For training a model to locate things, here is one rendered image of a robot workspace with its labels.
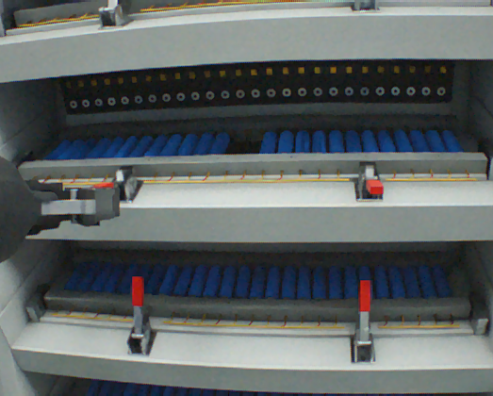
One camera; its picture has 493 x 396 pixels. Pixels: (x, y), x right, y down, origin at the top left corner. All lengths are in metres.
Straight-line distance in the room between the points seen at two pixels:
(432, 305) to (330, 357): 0.14
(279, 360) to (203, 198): 0.21
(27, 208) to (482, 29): 0.43
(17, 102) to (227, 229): 0.34
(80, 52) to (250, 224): 0.26
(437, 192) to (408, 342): 0.19
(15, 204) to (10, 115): 0.39
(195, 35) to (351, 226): 0.25
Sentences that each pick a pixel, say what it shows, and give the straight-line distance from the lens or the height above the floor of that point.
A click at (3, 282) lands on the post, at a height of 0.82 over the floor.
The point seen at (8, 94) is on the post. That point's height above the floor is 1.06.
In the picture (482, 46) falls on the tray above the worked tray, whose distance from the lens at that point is 0.53.
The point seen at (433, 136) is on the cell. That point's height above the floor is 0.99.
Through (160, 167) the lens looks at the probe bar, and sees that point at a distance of 0.57.
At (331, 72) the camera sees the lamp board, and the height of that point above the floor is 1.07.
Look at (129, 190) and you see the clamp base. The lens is 0.55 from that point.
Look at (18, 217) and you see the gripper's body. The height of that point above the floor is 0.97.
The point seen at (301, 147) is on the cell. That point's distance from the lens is 0.58.
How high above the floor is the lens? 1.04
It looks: 12 degrees down
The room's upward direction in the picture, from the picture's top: 2 degrees counter-clockwise
